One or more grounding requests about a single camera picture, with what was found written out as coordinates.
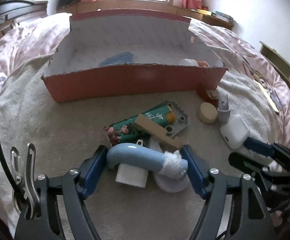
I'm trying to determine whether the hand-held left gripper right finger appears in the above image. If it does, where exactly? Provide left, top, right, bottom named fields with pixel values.
left=180, top=144, right=277, bottom=240

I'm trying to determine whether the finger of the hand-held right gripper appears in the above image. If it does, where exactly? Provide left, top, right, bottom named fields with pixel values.
left=243, top=136, right=290, bottom=162
left=228, top=151, right=281, bottom=182

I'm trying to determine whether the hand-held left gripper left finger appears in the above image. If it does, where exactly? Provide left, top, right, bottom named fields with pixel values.
left=15, top=144, right=109, bottom=240

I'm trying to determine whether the white rounded case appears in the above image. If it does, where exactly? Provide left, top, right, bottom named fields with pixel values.
left=219, top=114, right=251, bottom=149

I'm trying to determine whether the white power adapter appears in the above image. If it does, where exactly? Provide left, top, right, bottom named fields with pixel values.
left=115, top=164, right=148, bottom=188

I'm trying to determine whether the grey spiked plastic piece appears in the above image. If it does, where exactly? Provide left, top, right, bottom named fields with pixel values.
left=217, top=94, right=231, bottom=124

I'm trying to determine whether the light blue curved tube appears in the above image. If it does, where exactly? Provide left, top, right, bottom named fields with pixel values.
left=107, top=142, right=188, bottom=178

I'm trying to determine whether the green cartoon lighter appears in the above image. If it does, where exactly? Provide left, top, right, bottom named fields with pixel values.
left=104, top=104, right=175, bottom=146

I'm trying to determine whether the wooden block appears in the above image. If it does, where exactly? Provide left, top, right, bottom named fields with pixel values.
left=134, top=113, right=185, bottom=153

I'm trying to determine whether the round wooden disc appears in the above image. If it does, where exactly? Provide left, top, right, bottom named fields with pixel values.
left=198, top=102, right=218, bottom=124

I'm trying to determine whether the red cardboard box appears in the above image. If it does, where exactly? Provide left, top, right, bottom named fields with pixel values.
left=41, top=9, right=228, bottom=103

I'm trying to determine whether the white round base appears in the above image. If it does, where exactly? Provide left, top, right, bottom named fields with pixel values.
left=154, top=172, right=188, bottom=193

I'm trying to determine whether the beige towel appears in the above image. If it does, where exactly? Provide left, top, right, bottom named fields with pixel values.
left=0, top=62, right=285, bottom=240

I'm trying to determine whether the grey plastic plate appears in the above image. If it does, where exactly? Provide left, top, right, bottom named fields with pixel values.
left=148, top=100, right=189, bottom=138

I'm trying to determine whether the metal spring clip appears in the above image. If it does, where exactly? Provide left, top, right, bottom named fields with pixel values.
left=10, top=143, right=42, bottom=218

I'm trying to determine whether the small red figure toy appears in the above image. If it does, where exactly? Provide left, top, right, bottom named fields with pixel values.
left=197, top=85, right=219, bottom=108

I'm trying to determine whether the light wooden shelf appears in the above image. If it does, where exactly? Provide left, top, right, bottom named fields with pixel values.
left=259, top=41, right=290, bottom=105

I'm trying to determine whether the white round object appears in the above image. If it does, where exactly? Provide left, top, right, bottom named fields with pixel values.
left=179, top=58, right=200, bottom=67

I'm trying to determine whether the blue plastic piece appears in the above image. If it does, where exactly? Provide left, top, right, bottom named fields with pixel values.
left=99, top=52, right=135, bottom=67

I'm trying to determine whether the green book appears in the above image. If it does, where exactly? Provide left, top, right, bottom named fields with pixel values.
left=211, top=10, right=234, bottom=22

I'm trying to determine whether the yellow book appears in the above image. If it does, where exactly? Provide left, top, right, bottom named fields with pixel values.
left=191, top=8, right=213, bottom=16

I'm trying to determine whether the pink printed bedsheet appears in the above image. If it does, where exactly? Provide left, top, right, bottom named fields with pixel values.
left=0, top=12, right=290, bottom=155

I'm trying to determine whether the dark wooden headboard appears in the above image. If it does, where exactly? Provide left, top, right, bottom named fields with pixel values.
left=0, top=0, right=48, bottom=38

